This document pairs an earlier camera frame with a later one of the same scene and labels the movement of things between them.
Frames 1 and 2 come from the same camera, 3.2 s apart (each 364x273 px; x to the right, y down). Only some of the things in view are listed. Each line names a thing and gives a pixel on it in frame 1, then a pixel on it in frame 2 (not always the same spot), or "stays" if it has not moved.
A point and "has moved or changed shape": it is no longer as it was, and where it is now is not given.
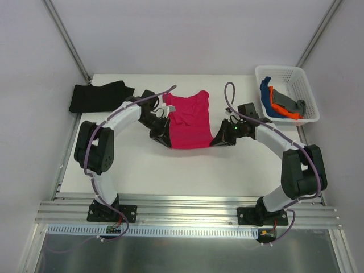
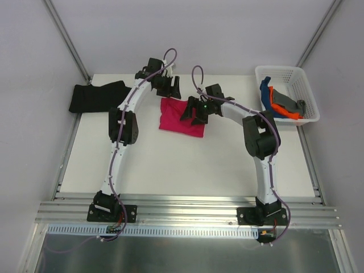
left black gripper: [160, 129] to [168, 86]
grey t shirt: [298, 107] stays
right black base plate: [260, 215] stays
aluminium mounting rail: [185, 211] stays
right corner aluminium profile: [318, 33] stays
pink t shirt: [190, 125] has moved or changed shape
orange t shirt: [281, 109] stays
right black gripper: [227, 131] to [197, 109]
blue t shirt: [265, 94] stays
